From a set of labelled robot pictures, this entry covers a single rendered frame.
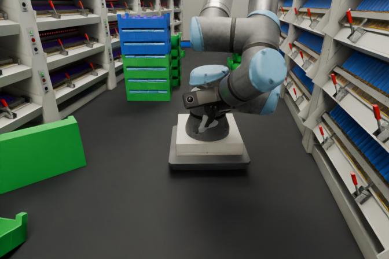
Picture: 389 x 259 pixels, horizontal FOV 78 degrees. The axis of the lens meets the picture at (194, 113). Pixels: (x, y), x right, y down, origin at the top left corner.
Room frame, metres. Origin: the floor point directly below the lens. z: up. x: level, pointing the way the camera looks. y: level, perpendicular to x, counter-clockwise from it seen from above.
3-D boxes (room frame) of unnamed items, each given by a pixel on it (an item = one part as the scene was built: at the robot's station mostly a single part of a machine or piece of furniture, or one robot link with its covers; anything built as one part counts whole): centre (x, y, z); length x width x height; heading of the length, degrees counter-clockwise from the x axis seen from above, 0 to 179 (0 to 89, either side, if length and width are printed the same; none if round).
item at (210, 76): (0.91, -0.06, 0.31); 0.17 x 0.15 x 0.18; 77
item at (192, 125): (0.92, -0.06, 0.17); 0.19 x 0.19 x 0.10
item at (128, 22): (1.67, 0.32, 0.52); 0.30 x 0.20 x 0.08; 89
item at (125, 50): (1.67, 0.32, 0.36); 0.30 x 0.20 x 0.08; 89
